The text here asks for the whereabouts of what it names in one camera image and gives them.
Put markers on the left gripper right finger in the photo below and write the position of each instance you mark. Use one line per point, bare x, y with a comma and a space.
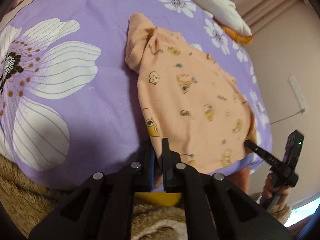
214, 207

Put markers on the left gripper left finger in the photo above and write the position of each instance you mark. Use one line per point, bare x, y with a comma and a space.
102, 206

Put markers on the orange cartoon print garment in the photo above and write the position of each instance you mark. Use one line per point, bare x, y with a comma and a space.
187, 98

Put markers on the person's right hand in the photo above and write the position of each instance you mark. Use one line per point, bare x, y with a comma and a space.
269, 188

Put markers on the white power strip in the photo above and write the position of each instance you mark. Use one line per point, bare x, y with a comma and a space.
298, 93

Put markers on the brown fuzzy blanket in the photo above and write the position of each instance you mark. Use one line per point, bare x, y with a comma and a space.
156, 215

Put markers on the purple floral bed sheet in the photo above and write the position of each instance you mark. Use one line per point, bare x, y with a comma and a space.
69, 103

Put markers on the white plush goose toy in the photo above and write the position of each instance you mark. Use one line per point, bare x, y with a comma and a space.
225, 14

